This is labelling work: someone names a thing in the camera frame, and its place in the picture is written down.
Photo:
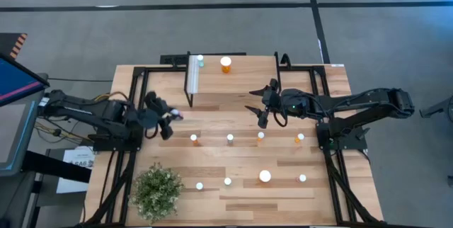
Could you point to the small white-capped medicine bottle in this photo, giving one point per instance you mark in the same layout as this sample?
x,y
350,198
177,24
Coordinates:
x,y
227,181

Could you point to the small orange medicine bottle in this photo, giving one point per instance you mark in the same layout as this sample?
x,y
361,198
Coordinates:
x,y
260,135
193,137
301,136

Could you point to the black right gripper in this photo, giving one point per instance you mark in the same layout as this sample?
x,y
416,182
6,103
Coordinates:
x,y
275,102

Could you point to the small teal medicine bottle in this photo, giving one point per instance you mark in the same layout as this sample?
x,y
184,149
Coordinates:
x,y
200,57

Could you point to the green artificial potted plant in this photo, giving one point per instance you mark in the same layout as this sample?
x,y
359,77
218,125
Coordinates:
x,y
155,192

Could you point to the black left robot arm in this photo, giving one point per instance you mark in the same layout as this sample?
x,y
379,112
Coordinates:
x,y
88,111

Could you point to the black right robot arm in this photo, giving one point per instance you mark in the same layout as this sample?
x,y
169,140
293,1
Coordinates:
x,y
354,104

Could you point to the blue computer monitor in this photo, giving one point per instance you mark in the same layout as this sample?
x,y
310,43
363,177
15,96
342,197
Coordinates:
x,y
17,79

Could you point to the wooden shelf with black legs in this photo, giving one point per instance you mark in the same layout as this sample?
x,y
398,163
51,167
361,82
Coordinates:
x,y
244,79

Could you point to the black curved hook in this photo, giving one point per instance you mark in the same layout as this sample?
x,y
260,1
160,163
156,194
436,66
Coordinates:
x,y
285,59

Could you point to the white paper sign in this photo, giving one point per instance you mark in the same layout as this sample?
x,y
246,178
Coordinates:
x,y
79,157

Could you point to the small grey medicine bottle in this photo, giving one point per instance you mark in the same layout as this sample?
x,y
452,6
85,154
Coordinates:
x,y
230,137

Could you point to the black orange striped hazard block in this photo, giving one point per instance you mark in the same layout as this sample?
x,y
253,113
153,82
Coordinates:
x,y
14,45

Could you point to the large orange medicine bottle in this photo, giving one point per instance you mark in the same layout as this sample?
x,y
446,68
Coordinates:
x,y
226,61

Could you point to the large white-capped medicine bottle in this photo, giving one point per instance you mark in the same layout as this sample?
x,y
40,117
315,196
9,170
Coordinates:
x,y
264,176

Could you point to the small pink medicine bottle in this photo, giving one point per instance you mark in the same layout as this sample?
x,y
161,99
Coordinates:
x,y
199,186
175,112

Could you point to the black equipment cart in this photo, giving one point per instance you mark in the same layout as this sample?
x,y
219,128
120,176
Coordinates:
x,y
56,166

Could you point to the black power strip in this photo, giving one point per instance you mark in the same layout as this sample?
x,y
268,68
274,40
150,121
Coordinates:
x,y
173,59

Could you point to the black aluminium table frame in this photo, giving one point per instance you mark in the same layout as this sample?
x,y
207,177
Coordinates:
x,y
301,68

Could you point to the small red medicine bottle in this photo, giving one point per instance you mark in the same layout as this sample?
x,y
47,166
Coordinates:
x,y
302,177

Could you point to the grey panel with blue edge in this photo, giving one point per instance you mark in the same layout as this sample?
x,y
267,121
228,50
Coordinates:
x,y
14,132

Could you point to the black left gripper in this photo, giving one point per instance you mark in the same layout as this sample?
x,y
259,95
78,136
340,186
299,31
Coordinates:
x,y
150,116

